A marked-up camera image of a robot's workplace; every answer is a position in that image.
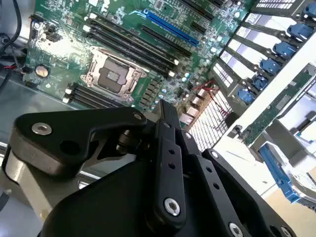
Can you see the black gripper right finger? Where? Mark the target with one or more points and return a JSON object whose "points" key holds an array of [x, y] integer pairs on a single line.
{"points": [[229, 177]]}

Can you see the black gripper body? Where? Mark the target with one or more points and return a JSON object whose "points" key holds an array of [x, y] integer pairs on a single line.
{"points": [[111, 209]]}

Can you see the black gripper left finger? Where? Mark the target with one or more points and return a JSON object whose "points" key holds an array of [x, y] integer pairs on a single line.
{"points": [[74, 123]]}

